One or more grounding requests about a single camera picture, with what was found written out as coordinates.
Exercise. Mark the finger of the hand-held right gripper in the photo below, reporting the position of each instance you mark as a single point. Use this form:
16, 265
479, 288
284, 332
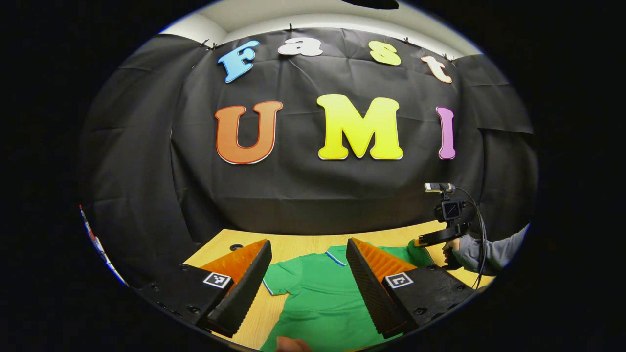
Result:
442, 235

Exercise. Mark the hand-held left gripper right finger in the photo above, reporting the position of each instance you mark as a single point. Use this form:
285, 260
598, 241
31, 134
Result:
371, 293

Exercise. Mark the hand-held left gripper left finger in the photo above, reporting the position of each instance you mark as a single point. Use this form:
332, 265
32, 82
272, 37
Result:
242, 293

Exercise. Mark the green T-shirt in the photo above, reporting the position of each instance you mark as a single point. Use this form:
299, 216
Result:
318, 293

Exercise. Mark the red white striped object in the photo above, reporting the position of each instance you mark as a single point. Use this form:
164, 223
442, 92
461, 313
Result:
100, 249

